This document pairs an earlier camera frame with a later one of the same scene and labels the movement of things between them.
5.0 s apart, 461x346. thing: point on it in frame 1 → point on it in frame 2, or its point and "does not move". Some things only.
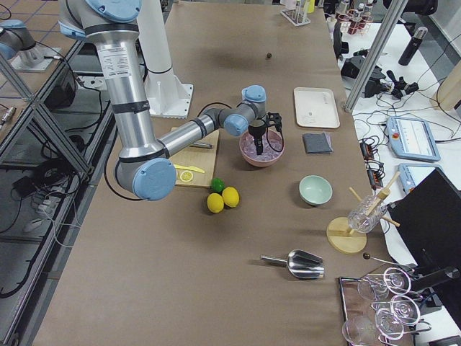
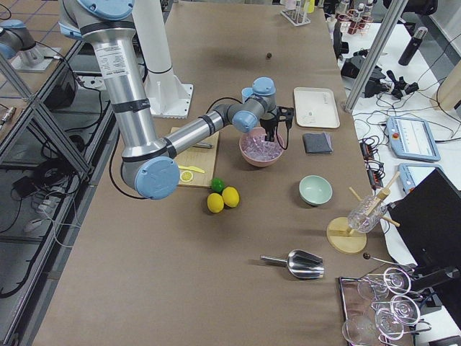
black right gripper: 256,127 → 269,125
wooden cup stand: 341,239 does not move
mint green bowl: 315,189 does not move
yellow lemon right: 230,196 does not move
